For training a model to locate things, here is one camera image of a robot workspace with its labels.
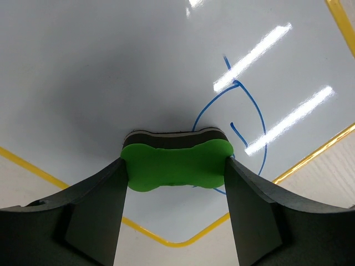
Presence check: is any yellow-framed small whiteboard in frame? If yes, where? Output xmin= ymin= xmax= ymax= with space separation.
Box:
xmin=0 ymin=0 xmax=355 ymax=248

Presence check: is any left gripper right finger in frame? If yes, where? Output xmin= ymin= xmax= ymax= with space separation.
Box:
xmin=224 ymin=158 xmax=354 ymax=265

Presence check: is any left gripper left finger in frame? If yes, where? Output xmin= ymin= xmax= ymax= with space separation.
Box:
xmin=1 ymin=158 xmax=128 ymax=265

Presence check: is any green whiteboard eraser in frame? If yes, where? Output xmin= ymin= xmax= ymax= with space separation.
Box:
xmin=120 ymin=127 xmax=234 ymax=192

